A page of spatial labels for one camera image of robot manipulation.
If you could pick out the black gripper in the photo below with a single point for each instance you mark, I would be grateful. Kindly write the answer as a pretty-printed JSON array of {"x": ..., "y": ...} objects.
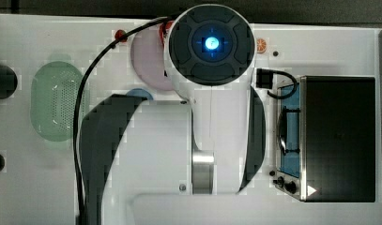
[{"x": 264, "y": 78}]

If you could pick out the black toaster oven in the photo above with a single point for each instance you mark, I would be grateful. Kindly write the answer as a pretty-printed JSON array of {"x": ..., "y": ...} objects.
[{"x": 325, "y": 139}]

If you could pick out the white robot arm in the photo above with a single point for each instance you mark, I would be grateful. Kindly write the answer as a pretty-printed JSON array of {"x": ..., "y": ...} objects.
[{"x": 211, "y": 140}]

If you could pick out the orange slice toy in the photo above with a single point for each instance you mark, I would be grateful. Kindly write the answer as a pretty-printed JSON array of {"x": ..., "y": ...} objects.
[{"x": 261, "y": 45}]

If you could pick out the pink round plate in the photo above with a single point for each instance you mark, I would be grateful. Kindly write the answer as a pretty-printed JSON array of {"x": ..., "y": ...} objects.
[{"x": 146, "y": 54}]

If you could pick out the blue plastic cup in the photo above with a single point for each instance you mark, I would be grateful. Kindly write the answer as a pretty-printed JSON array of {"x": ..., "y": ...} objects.
[{"x": 140, "y": 93}]

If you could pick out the small red tomato toy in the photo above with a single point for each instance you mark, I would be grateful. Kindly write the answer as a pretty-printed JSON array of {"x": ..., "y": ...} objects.
[{"x": 119, "y": 34}]

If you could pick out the green plastic colander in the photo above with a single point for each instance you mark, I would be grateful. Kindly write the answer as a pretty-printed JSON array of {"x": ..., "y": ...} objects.
[{"x": 54, "y": 91}]

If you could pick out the large black bowl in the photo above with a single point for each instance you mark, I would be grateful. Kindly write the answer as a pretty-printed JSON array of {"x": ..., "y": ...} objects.
[{"x": 8, "y": 82}]

